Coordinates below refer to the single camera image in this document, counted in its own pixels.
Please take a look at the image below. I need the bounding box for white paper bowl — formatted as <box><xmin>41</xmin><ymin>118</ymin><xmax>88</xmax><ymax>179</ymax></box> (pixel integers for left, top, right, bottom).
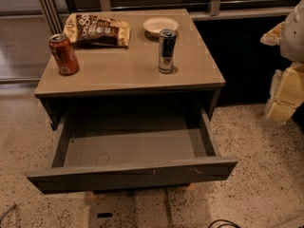
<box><xmin>143</xmin><ymin>17</ymin><xmax>179</xmax><ymax>38</ymax></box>

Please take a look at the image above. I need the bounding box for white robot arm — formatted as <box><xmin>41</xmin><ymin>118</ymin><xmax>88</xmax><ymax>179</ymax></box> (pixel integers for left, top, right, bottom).
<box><xmin>260</xmin><ymin>0</ymin><xmax>304</xmax><ymax>124</ymax></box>

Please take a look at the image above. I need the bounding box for grey drawer cabinet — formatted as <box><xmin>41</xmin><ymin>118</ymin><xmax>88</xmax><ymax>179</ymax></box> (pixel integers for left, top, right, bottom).
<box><xmin>33</xmin><ymin>9</ymin><xmax>226</xmax><ymax>131</ymax></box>

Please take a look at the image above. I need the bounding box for brown chip bag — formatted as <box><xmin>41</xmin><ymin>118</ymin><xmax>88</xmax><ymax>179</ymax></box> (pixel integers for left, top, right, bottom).
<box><xmin>64</xmin><ymin>13</ymin><xmax>131</xmax><ymax>48</ymax></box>

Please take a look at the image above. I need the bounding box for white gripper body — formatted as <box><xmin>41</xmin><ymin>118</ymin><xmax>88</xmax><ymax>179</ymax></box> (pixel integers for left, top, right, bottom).
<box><xmin>280</xmin><ymin>14</ymin><xmax>304</xmax><ymax>63</ymax></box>

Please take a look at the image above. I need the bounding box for silver blue redbull can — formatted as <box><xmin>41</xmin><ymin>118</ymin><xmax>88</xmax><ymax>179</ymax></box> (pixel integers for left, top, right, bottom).
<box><xmin>159</xmin><ymin>28</ymin><xmax>177</xmax><ymax>73</ymax></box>

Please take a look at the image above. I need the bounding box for black cable on floor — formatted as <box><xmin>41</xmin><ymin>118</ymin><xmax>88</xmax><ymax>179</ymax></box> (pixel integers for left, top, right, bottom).
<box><xmin>207</xmin><ymin>218</ymin><xmax>242</xmax><ymax>228</ymax></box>

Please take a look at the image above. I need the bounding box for grey cable on floor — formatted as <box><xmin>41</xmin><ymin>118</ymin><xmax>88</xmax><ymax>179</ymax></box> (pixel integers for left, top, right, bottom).
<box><xmin>0</xmin><ymin>202</ymin><xmax>17</xmax><ymax>223</ymax></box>

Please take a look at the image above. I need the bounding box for open grey top drawer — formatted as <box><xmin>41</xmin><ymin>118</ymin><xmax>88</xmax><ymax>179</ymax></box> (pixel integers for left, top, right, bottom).
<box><xmin>27</xmin><ymin>109</ymin><xmax>238</xmax><ymax>194</ymax></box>

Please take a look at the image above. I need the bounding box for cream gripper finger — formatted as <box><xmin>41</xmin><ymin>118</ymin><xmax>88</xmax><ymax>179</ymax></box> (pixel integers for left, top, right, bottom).
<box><xmin>260</xmin><ymin>22</ymin><xmax>284</xmax><ymax>46</ymax></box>
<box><xmin>265</xmin><ymin>63</ymin><xmax>304</xmax><ymax>124</ymax></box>

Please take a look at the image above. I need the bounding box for red soda can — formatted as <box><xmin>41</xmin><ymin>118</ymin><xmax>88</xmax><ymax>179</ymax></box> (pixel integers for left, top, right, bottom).
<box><xmin>48</xmin><ymin>33</ymin><xmax>80</xmax><ymax>76</ymax></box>

